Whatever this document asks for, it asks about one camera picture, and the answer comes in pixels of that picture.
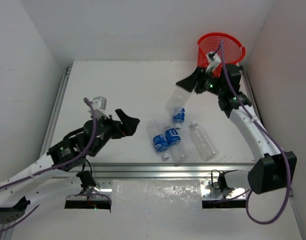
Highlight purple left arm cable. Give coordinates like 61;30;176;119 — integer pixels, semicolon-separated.
0;97;112;235

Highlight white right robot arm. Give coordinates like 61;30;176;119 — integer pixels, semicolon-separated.
176;64;297;194

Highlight red mesh plastic bin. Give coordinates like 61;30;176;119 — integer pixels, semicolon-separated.
194;32;246;74

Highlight aluminium table front rail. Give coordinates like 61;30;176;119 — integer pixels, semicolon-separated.
32;162;276;180

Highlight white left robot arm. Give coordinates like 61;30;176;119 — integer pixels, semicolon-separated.
0;109;140;225

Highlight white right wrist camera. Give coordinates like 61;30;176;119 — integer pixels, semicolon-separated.
206;51;221;74

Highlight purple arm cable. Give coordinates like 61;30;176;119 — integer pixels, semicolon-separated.
0;97;112;235
219;39;293;225

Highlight clear unlabelled bottle white cap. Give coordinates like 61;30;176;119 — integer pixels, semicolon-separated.
189;121;218;161

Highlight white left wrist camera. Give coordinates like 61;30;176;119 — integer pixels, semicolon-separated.
91;96;107;112

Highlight blue label bottle Chinese text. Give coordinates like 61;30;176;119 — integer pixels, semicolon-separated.
164;125;188;163

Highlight blue label bottle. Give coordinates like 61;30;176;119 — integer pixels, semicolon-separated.
146;120;170;161
172;107;185;130

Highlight aluminium table rail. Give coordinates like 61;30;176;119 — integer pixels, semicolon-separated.
32;162;276;180
239;63;277;166
0;65;73;240

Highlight aluminium table right rail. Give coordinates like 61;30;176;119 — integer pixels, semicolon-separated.
239;63;277;166

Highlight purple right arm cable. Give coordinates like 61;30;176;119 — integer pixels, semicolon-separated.
219;39;293;225

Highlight black looped cable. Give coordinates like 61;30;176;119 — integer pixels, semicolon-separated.
210;169;225;198

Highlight translucent plastic sheet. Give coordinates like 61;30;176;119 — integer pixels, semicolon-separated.
111;179;202;213

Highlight aluminium table left rail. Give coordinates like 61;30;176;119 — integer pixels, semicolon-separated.
0;65;73;240

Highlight clear slim bottle white cap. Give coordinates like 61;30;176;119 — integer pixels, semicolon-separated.
165;86;191;112

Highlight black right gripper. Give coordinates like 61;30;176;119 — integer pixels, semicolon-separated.
176;65;225;96

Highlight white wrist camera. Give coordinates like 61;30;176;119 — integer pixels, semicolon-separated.
206;51;221;74
91;96;107;112

